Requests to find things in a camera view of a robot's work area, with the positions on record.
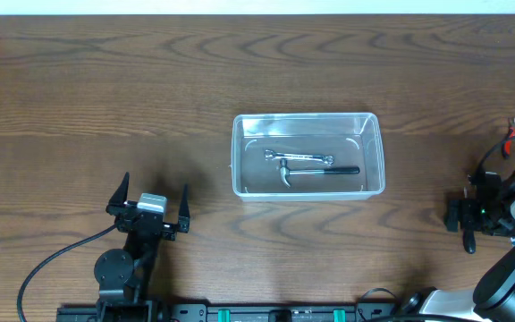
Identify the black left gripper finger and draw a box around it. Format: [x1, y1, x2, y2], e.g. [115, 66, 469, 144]
[106, 172, 130, 214]
[177, 184, 190, 233]

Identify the black yellow screwdriver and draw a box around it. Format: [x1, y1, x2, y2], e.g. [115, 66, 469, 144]
[462, 229, 477, 254]

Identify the silver combination wrench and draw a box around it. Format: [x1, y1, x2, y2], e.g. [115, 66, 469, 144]
[264, 149, 334, 165]

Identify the black handled hammer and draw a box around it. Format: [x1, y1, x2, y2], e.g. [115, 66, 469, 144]
[280, 159, 360, 188]

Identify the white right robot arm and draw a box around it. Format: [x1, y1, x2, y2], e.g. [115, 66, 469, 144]
[400, 169, 515, 321]

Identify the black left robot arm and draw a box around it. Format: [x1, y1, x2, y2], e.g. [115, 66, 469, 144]
[94, 174, 190, 322]

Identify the clear plastic container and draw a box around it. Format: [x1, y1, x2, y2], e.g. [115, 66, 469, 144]
[231, 113, 386, 201]

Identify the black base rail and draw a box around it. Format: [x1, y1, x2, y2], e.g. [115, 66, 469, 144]
[55, 300, 419, 322]

